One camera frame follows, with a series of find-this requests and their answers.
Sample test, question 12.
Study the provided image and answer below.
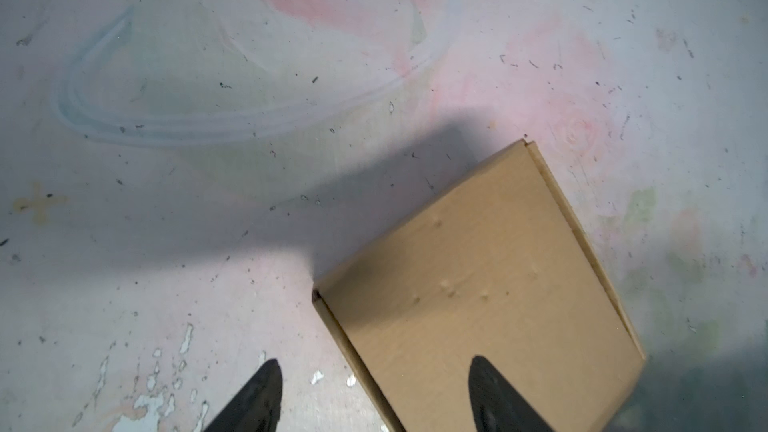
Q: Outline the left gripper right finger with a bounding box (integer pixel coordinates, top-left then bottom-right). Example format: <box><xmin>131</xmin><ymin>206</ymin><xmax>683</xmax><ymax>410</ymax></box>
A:
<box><xmin>468</xmin><ymin>355</ymin><xmax>553</xmax><ymax>432</ymax></box>

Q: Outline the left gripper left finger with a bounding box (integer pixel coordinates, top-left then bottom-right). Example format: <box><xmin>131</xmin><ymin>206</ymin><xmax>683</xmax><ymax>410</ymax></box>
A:
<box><xmin>205</xmin><ymin>358</ymin><xmax>283</xmax><ymax>432</ymax></box>

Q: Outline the brown cardboard box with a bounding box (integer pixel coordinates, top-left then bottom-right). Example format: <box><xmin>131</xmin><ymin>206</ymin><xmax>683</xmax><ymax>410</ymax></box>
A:
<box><xmin>312</xmin><ymin>140</ymin><xmax>646</xmax><ymax>431</ymax></box>

